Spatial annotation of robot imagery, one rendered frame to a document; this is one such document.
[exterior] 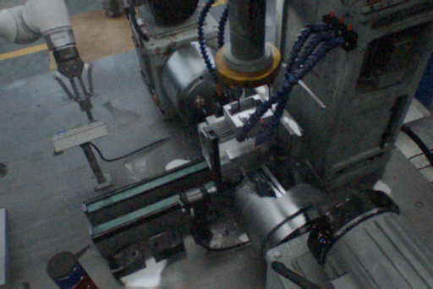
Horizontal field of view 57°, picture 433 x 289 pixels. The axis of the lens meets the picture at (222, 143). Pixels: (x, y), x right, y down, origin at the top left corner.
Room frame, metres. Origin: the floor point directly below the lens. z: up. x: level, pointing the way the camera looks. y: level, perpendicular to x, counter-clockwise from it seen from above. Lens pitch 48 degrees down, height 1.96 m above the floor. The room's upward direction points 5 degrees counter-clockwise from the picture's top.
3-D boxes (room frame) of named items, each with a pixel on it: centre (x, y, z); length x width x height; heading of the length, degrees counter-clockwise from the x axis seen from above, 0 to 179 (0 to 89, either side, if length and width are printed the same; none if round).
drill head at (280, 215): (0.54, -0.17, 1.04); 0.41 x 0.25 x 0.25; 21
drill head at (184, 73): (1.18, 0.08, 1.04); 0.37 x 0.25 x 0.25; 21
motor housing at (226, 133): (0.85, -0.05, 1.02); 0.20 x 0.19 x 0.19; 110
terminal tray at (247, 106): (0.87, -0.09, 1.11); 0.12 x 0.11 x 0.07; 110
